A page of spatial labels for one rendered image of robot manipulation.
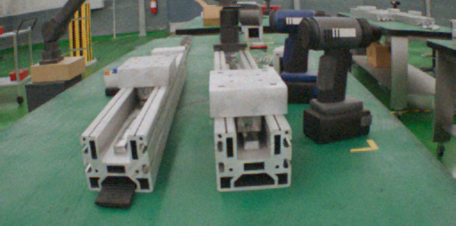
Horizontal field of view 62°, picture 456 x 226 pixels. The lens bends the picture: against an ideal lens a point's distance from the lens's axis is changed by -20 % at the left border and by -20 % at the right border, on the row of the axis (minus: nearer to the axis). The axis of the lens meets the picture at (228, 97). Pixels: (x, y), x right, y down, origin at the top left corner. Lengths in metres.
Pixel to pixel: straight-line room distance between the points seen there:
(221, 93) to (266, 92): 0.06
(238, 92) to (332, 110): 0.21
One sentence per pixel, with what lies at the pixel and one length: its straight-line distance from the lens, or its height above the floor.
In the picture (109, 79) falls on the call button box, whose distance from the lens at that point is 1.27.
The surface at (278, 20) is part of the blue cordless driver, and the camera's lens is 1.07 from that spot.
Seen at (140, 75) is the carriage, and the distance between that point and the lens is 0.92.
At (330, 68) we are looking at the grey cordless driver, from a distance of 0.80.
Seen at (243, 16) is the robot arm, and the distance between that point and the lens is 1.37.
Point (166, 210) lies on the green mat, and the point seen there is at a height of 0.78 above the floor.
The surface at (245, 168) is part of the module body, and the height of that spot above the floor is 0.81.
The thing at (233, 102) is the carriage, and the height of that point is 0.89.
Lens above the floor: 1.04
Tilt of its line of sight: 13 degrees down
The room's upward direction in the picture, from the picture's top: 2 degrees counter-clockwise
